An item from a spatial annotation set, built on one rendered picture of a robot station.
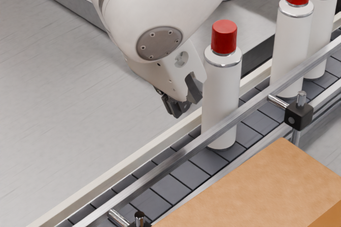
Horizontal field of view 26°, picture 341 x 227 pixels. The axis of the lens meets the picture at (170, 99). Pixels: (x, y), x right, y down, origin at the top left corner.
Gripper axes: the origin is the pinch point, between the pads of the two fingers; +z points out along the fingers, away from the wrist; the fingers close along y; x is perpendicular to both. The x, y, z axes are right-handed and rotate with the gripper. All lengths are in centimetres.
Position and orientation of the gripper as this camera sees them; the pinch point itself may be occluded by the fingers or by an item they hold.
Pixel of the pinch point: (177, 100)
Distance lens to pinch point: 96.1
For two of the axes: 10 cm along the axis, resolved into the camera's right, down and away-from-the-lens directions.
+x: -6.6, 7.0, -2.8
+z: 2.4, 5.5, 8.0
